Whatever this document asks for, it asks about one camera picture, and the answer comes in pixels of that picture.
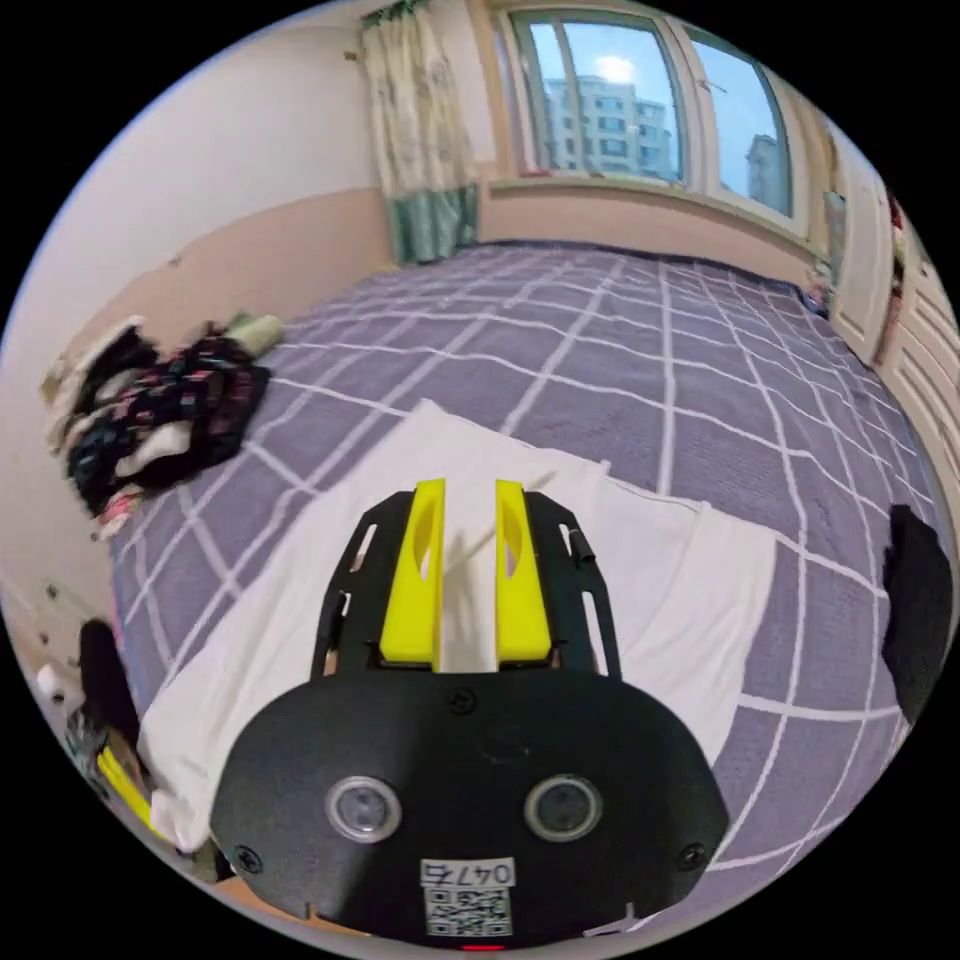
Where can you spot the window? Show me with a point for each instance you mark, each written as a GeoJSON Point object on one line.
{"type": "Point", "coordinates": [622, 112]}

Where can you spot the black garment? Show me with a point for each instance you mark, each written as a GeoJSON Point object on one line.
{"type": "Point", "coordinates": [919, 615]}

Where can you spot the white short sleeve shirt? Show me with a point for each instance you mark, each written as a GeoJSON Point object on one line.
{"type": "Point", "coordinates": [675, 585]}

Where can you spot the pale flowered curtain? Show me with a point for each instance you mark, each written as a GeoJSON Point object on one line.
{"type": "Point", "coordinates": [420, 135]}

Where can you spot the pile of clothes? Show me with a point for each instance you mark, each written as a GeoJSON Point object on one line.
{"type": "Point", "coordinates": [165, 420]}

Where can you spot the white cupboard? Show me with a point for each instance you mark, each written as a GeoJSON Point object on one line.
{"type": "Point", "coordinates": [911, 322]}

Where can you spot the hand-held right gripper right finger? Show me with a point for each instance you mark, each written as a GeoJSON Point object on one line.
{"type": "Point", "coordinates": [523, 607]}

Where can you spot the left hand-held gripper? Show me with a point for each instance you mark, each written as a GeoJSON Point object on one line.
{"type": "Point", "coordinates": [105, 682]}

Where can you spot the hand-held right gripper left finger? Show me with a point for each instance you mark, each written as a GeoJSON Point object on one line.
{"type": "Point", "coordinates": [411, 600]}

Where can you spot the bed with purple checked quilt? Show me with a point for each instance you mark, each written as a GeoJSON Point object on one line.
{"type": "Point", "coordinates": [600, 337]}

